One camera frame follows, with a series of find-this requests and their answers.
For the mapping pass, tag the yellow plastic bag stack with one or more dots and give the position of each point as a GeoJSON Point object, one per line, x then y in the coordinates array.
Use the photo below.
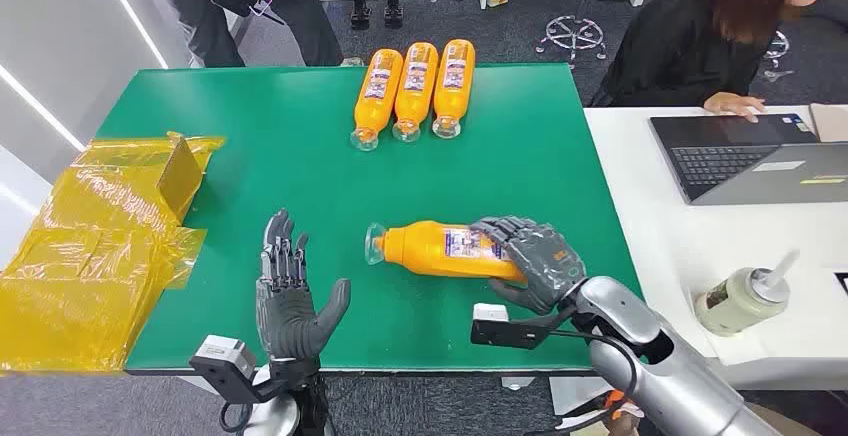
{"type": "Point", "coordinates": [79, 274]}

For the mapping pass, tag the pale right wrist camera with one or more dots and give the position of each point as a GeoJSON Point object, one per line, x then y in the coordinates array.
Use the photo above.
{"type": "Point", "coordinates": [493, 324]}

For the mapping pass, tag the standing person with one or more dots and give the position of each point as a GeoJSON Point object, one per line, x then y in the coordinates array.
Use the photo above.
{"type": "Point", "coordinates": [199, 16]}

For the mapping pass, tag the seated person's hand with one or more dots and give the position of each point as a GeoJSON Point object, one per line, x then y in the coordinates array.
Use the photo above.
{"type": "Point", "coordinates": [732, 103]}

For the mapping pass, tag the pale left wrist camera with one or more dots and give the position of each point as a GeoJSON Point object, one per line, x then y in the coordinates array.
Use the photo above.
{"type": "Point", "coordinates": [222, 357]}

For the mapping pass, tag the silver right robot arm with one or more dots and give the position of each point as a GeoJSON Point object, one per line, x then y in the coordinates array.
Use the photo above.
{"type": "Point", "coordinates": [669, 380]}

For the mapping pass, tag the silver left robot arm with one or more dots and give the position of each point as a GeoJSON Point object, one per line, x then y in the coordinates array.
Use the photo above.
{"type": "Point", "coordinates": [278, 416]}

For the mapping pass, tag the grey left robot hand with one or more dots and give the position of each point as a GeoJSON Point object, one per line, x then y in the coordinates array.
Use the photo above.
{"type": "Point", "coordinates": [289, 317]}

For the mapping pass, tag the orange bottle clear cap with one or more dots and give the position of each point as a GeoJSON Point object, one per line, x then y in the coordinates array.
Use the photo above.
{"type": "Point", "coordinates": [453, 85]}
{"type": "Point", "coordinates": [424, 249]}
{"type": "Point", "coordinates": [375, 98]}
{"type": "Point", "coordinates": [414, 92]}

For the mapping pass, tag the seated person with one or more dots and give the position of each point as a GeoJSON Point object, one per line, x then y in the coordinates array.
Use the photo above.
{"type": "Point", "coordinates": [682, 42]}

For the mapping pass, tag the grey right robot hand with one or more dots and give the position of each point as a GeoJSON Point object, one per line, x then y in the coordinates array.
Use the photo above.
{"type": "Point", "coordinates": [546, 267]}

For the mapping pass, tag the pale jar with straw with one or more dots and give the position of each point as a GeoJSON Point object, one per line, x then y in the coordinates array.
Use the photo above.
{"type": "Point", "coordinates": [735, 304]}

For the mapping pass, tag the dark laptop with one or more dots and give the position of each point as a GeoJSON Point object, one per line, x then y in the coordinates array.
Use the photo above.
{"type": "Point", "coordinates": [735, 155]}

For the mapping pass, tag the yellow wrapped box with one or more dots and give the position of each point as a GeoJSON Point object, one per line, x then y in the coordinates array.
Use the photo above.
{"type": "Point", "coordinates": [180, 178]}

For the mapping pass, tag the black stool chrome base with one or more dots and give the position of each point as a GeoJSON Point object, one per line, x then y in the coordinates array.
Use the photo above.
{"type": "Point", "coordinates": [573, 32]}

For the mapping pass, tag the chrome chair base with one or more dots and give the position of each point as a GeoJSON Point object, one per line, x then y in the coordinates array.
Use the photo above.
{"type": "Point", "coordinates": [776, 55]}

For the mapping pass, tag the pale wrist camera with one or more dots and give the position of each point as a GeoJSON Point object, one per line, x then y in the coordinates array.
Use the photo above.
{"type": "Point", "coordinates": [222, 357]}
{"type": "Point", "coordinates": [493, 324]}

